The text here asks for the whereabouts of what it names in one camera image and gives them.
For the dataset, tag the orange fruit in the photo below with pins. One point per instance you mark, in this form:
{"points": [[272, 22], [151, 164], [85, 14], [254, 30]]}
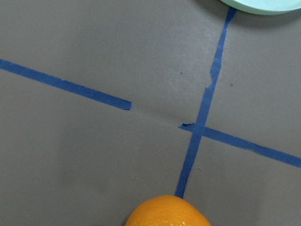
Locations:
{"points": [[167, 210]]}

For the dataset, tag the light green round plate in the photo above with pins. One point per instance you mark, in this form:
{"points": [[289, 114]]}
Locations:
{"points": [[264, 7]]}

